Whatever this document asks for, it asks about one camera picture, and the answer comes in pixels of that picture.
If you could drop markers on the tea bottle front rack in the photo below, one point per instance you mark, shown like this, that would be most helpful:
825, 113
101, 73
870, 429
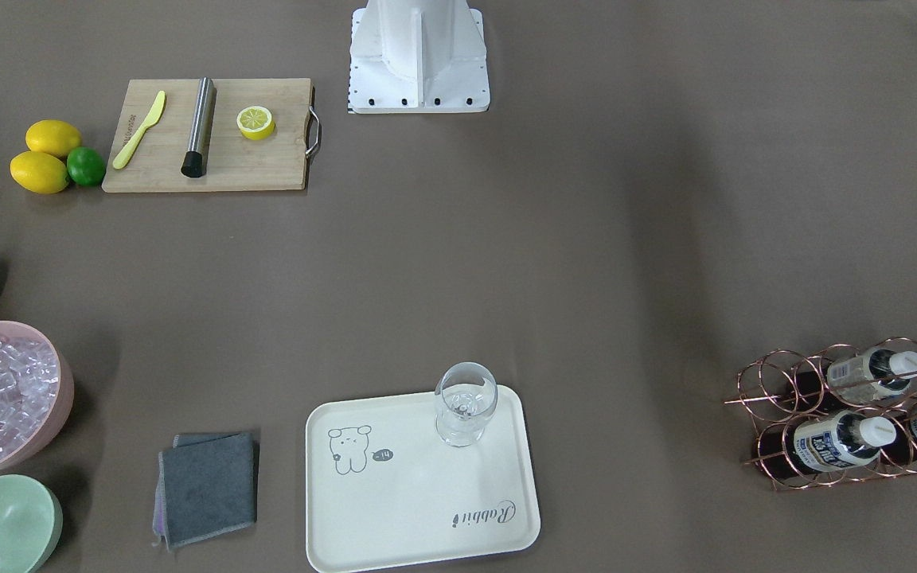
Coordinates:
828, 444

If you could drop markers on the copper wire bottle basket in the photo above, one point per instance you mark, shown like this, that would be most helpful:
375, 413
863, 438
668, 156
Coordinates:
784, 388

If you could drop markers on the tea bottle upper rack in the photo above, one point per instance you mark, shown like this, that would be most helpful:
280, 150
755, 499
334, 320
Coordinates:
878, 373

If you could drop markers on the clear wine glass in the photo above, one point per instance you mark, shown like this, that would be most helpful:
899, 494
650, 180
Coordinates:
466, 398

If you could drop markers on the cream rabbit tray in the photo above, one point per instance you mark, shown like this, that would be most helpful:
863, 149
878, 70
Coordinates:
383, 489

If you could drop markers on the bamboo cutting board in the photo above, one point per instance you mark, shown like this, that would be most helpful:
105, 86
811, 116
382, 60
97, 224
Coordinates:
233, 163

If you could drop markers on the half lemon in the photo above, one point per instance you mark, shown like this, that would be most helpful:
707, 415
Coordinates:
255, 122

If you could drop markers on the steel muddler black tip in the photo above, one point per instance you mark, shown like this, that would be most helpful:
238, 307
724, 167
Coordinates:
196, 156

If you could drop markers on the grey folded cloth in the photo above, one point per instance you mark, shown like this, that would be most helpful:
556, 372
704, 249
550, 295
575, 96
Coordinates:
207, 487

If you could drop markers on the yellow plastic knife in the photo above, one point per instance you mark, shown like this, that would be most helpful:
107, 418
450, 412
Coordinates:
152, 118

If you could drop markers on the green lime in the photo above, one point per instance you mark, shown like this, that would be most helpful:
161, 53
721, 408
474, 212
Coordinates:
85, 166

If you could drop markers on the lower yellow lemon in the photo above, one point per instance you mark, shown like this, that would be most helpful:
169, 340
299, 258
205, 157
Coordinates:
39, 172

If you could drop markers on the yellow lemon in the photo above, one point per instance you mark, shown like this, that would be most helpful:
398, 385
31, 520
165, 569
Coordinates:
39, 172
54, 137

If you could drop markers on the upper yellow lemon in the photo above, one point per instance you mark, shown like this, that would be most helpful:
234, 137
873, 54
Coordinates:
54, 137

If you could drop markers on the pink bowl with ice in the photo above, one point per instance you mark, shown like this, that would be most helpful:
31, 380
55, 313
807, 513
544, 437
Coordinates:
36, 392

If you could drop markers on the mint green bowl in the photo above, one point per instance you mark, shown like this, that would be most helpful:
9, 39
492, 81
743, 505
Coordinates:
31, 521

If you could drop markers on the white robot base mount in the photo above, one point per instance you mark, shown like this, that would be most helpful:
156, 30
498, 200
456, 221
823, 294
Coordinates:
417, 57

